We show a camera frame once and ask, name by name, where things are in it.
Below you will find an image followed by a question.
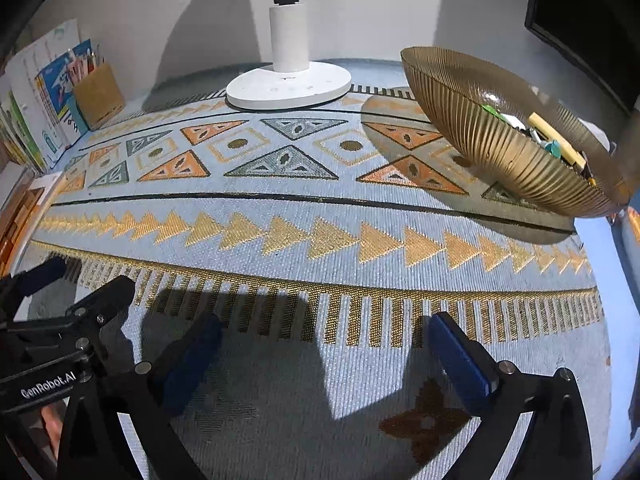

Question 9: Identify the white fan stand base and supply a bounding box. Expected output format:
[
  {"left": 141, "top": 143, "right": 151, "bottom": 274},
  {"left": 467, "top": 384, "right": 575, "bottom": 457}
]
[{"left": 226, "top": 0, "right": 352, "bottom": 111}]

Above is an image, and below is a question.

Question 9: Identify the woven pen holder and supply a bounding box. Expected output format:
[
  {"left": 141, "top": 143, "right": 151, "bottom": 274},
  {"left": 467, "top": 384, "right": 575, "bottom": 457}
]
[{"left": 72, "top": 62, "right": 126, "bottom": 131}]

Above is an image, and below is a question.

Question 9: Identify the black monitor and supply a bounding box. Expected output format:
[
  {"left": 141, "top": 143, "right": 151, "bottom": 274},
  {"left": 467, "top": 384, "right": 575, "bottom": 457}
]
[{"left": 524, "top": 0, "right": 640, "bottom": 116}]

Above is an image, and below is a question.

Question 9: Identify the brown wooden box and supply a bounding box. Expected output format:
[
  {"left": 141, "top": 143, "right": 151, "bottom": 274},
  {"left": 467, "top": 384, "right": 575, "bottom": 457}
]
[{"left": 0, "top": 180, "right": 48, "bottom": 271}]

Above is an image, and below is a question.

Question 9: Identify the person's left hand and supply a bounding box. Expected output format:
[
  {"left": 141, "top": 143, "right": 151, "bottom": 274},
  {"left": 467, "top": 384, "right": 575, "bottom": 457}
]
[{"left": 42, "top": 405, "right": 65, "bottom": 456}]

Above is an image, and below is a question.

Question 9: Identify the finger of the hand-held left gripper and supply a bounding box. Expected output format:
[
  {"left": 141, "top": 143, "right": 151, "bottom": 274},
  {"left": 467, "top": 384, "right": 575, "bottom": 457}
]
[
  {"left": 0, "top": 275, "right": 137, "bottom": 361},
  {"left": 0, "top": 256, "right": 68, "bottom": 306}
]

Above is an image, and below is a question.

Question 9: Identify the patterned blue tablecloth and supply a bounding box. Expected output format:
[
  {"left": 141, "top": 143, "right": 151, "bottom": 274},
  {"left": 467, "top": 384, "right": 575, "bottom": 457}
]
[{"left": 20, "top": 57, "right": 613, "bottom": 480}]

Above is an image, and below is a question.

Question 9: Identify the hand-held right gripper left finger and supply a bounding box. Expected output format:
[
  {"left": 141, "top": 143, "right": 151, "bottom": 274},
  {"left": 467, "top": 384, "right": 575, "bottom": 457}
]
[{"left": 55, "top": 312, "right": 225, "bottom": 480}]

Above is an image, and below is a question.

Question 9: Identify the bunch of pens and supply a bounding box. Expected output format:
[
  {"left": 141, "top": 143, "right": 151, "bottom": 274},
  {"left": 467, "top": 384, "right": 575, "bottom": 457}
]
[{"left": 70, "top": 49, "right": 103, "bottom": 83}]

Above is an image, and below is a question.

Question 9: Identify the stack of books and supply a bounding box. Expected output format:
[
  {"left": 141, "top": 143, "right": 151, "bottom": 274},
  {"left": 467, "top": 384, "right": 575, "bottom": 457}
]
[{"left": 5, "top": 19, "right": 86, "bottom": 161}]

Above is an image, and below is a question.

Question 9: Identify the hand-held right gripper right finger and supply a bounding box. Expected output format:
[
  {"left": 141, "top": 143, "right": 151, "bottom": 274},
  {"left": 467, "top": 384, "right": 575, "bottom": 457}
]
[{"left": 430, "top": 311, "right": 593, "bottom": 480}]

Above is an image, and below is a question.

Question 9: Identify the gold ribbed bowl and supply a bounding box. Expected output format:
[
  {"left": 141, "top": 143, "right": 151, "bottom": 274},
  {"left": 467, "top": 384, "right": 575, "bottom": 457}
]
[{"left": 401, "top": 46, "right": 631, "bottom": 219}]

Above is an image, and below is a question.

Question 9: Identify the row of green books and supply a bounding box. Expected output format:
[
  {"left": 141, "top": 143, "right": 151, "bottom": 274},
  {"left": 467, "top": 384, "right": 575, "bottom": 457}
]
[{"left": 0, "top": 90, "right": 46, "bottom": 173}]

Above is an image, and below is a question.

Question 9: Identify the blue illustrated book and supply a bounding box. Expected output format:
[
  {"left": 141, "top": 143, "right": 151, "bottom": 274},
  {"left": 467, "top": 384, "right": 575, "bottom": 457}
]
[{"left": 34, "top": 39, "right": 96, "bottom": 133}]

